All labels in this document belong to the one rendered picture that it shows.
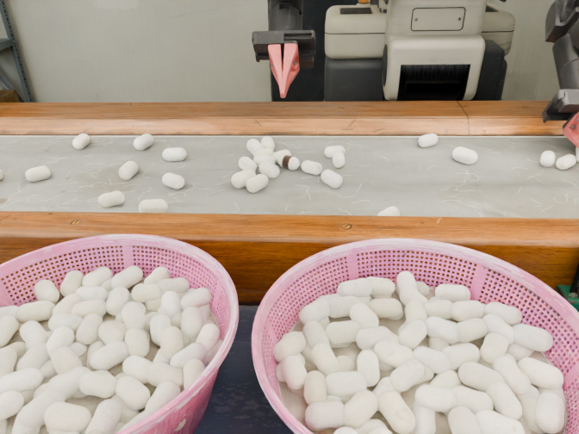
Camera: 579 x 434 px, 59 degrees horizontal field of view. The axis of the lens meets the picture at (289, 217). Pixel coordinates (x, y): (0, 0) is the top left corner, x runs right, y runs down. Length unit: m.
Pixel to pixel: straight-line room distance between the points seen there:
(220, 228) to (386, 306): 0.20
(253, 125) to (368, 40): 0.77
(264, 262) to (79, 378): 0.21
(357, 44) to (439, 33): 0.32
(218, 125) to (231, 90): 1.98
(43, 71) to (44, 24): 0.26
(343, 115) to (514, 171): 0.29
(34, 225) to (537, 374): 0.52
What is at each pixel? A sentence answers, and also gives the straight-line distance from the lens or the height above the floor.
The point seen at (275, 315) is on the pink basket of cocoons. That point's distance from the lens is 0.46.
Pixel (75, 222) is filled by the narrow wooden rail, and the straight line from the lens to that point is 0.62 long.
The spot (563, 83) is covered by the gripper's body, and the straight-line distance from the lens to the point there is 0.85.
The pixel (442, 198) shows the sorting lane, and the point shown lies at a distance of 0.68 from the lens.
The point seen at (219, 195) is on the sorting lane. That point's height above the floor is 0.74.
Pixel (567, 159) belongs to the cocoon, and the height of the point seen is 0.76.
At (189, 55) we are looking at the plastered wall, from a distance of 2.87.
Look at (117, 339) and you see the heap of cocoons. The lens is 0.48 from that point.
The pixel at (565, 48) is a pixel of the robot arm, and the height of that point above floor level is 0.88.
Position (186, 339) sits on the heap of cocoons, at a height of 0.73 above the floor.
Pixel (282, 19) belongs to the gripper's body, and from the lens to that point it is 0.89.
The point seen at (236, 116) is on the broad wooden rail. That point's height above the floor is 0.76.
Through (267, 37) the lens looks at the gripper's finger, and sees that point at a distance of 0.86.
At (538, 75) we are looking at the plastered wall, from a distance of 2.98.
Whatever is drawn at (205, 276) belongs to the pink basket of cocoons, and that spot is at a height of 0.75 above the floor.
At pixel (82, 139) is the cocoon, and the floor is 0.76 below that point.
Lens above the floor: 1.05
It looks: 30 degrees down
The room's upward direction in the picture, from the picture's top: 2 degrees counter-clockwise
